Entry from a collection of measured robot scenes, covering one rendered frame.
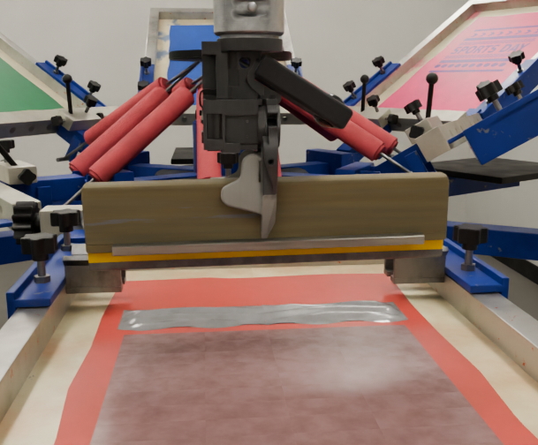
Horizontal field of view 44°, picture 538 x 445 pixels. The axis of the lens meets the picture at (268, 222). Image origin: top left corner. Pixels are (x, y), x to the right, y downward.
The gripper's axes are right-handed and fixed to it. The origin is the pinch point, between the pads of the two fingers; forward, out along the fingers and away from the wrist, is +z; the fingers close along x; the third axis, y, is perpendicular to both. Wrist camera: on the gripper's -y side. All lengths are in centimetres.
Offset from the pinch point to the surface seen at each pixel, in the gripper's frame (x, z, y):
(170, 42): -210, -31, 20
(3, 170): -68, 3, 48
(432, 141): -46, -5, -35
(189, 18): -227, -42, 12
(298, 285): -19.1, 13.7, -6.3
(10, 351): 10.1, 10.2, 26.3
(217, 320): -4.3, 13.1, 5.8
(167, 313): -7.9, 13.3, 12.1
